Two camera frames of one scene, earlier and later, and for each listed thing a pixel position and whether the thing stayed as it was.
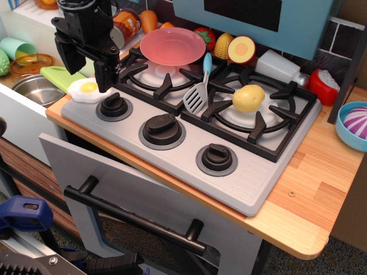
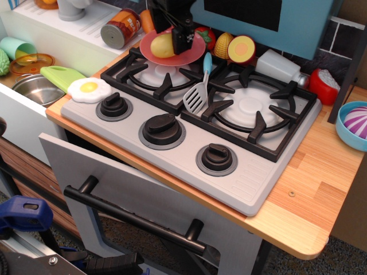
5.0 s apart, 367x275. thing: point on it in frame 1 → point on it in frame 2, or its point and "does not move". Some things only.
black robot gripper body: x=89 y=26 → x=168 y=13
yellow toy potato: x=248 y=98 → x=162 y=46
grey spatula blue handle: x=196 y=97 does not move
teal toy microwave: x=298 y=28 does not move
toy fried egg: x=86 y=90 does not move
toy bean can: x=126 y=25 does not move
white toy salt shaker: x=271 y=63 does not move
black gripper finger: x=106 y=73 → x=182 y=39
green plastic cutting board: x=60 y=77 does not move
